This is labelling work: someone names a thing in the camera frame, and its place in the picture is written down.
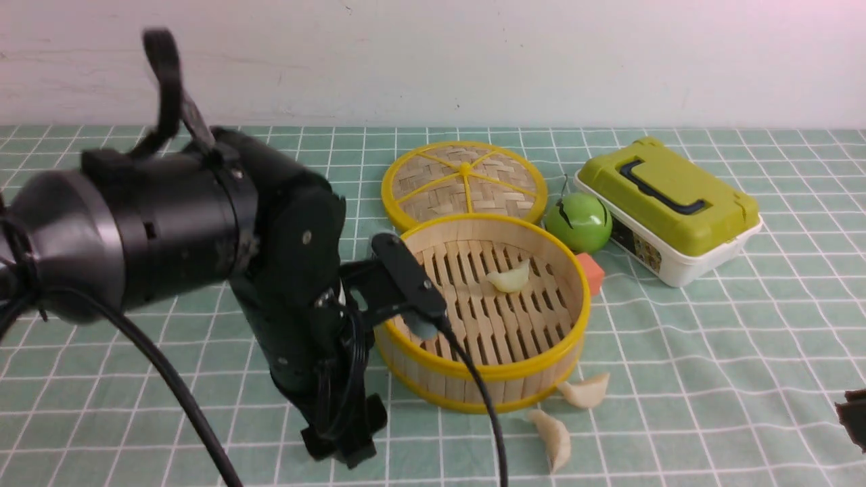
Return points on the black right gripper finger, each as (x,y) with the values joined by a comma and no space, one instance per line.
(851,415)

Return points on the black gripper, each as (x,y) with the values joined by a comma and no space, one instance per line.
(315,346)

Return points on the white dumpling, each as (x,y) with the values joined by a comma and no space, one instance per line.
(587,393)
(513,280)
(556,438)

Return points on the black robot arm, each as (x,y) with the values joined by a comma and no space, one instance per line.
(104,222)

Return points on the woven bamboo steamer lid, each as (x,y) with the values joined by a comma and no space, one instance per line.
(460,177)

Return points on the bamboo steamer tray yellow rim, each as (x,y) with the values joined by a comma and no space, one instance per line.
(526,343)

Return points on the green checkered tablecloth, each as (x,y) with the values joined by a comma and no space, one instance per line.
(730,381)

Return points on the green lid white box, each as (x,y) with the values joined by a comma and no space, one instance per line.
(676,218)

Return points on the orange foam cube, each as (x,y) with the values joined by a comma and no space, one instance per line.
(594,272)

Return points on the green apple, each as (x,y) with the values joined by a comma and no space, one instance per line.
(579,220)

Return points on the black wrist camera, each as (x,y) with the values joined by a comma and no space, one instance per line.
(406,284)

